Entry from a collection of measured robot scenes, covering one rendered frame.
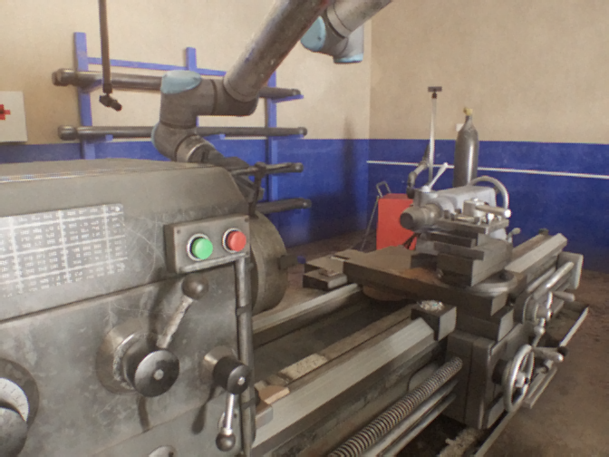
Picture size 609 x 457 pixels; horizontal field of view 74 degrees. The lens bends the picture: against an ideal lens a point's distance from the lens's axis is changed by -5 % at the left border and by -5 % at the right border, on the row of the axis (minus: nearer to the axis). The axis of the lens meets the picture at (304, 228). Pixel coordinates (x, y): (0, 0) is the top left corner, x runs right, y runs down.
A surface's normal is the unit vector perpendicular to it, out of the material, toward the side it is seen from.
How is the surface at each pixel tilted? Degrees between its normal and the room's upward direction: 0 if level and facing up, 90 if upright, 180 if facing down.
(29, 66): 90
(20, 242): 90
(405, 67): 90
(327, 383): 36
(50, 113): 90
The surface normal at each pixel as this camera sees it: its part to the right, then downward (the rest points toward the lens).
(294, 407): 0.42, -0.70
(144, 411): 0.71, 0.15
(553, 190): -0.70, 0.15
